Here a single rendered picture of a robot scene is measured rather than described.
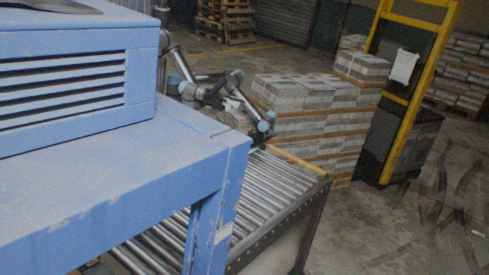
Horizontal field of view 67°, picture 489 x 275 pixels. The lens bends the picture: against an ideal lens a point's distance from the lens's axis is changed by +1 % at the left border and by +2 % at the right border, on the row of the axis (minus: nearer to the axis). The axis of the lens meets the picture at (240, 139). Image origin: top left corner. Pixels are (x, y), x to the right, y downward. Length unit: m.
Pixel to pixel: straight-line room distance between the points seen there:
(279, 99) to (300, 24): 7.60
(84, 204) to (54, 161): 0.13
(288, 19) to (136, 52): 9.86
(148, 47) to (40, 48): 0.20
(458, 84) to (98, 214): 7.34
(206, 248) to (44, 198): 0.43
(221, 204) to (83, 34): 0.41
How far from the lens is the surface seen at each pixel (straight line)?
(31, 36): 0.61
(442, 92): 7.72
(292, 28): 10.45
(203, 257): 0.90
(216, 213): 0.80
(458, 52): 7.62
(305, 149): 3.22
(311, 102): 3.02
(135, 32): 0.70
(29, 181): 0.60
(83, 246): 0.57
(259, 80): 2.99
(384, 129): 4.09
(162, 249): 1.56
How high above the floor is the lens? 1.88
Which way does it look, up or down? 26 degrees down
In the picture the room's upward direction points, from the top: 11 degrees clockwise
